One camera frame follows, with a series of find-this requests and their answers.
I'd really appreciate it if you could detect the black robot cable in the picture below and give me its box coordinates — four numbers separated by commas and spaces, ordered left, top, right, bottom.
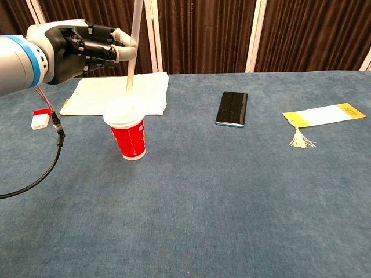
0, 85, 66, 200

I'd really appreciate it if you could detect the blue table cloth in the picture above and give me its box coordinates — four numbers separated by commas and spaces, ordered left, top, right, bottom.
0, 70, 371, 278

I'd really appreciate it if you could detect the transparent plastic straw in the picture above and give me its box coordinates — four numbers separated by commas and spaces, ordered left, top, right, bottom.
126, 0, 144, 95

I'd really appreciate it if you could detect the red paper cup white lid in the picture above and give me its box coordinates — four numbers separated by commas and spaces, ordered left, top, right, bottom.
103, 95, 147, 161

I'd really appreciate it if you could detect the black smartphone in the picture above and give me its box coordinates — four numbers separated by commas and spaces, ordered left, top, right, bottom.
214, 91, 249, 129

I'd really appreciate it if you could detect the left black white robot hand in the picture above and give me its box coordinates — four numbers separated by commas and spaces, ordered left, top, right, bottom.
26, 19, 137, 86

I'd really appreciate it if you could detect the red and white eraser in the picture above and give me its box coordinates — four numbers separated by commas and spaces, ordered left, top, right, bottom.
30, 108, 53, 131

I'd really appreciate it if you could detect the yellow white bookmark with tassel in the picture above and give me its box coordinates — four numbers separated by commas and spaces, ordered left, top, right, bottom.
282, 103, 367, 149

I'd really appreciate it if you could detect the white folded cloth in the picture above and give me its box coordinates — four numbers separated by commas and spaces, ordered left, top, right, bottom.
59, 71, 170, 116

